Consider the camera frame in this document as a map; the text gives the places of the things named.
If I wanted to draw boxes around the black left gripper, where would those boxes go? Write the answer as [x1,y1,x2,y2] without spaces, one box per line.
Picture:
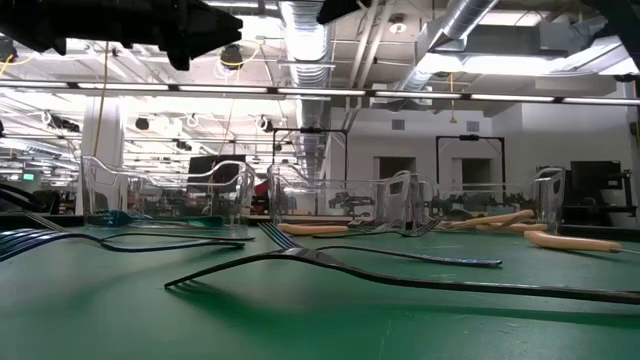
[64,0,245,71]

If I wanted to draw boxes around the iridescent blue metal fork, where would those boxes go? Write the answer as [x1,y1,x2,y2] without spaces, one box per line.
[89,208,151,227]
[0,227,247,264]
[89,208,227,230]
[256,220,504,269]

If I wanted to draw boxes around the clear plastic bin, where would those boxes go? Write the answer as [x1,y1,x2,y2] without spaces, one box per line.
[266,163,412,227]
[81,154,257,230]
[408,167,566,235]

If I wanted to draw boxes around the wooden handled fork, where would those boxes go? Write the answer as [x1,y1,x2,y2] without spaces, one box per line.
[439,208,536,232]
[522,229,640,257]
[474,222,550,234]
[276,219,401,238]

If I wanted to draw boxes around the long light bar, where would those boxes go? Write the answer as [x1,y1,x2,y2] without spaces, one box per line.
[0,79,640,107]

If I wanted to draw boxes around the black monitor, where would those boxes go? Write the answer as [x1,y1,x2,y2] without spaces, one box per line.
[187,153,242,189]

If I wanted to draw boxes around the white pillar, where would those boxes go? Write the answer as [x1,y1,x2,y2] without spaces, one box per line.
[74,97,125,216]

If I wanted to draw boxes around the black equipment rack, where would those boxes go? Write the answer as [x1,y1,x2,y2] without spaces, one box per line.
[554,159,639,219]

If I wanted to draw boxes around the green table mat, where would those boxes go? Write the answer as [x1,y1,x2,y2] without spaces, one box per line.
[0,222,640,360]

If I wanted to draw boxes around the black ceiling camera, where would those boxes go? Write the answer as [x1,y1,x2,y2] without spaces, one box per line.
[218,43,245,71]

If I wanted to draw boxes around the silver ventilation duct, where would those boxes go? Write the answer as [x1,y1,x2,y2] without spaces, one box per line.
[399,0,501,92]
[277,0,335,171]

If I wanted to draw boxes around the yellow hanging cable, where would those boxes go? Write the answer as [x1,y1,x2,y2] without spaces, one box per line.
[87,42,110,216]

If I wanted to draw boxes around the black rig frame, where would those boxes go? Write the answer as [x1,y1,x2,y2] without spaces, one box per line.
[435,133,506,186]

